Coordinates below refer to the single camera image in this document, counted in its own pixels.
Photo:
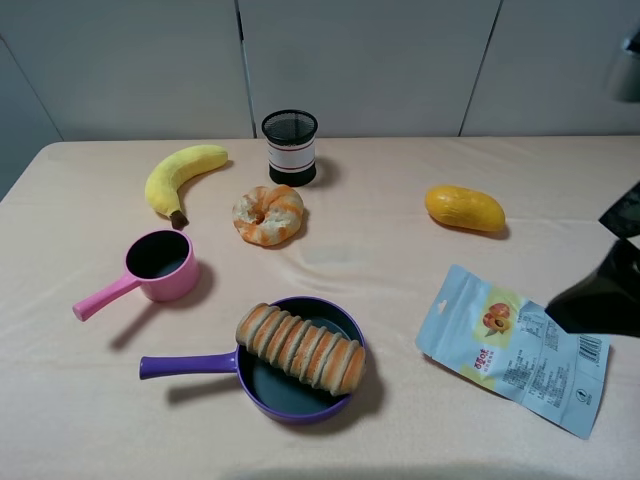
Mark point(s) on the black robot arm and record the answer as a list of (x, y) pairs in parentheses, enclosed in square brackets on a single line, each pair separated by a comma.
[(607, 300)]

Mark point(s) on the black mesh pen cup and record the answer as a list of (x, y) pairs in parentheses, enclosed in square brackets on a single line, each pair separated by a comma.
[(290, 136)]

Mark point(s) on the yellow mango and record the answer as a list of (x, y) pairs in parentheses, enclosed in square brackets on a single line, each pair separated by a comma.
[(461, 207)]

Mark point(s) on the pink small saucepan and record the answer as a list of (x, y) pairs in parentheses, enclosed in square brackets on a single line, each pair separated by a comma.
[(161, 263)]

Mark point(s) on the yellow plush banana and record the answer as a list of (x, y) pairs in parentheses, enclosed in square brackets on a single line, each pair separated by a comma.
[(163, 184)]

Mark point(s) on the orange striped bagel bread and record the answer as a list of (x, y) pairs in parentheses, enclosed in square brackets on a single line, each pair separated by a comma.
[(268, 216)]

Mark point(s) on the purple frying pan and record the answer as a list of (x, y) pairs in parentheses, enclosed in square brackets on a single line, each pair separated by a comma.
[(277, 395)]

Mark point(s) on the ridged long bread roll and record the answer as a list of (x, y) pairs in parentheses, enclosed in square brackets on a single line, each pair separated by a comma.
[(294, 345)]

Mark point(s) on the light blue snack bag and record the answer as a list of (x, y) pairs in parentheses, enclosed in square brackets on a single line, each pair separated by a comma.
[(509, 345)]

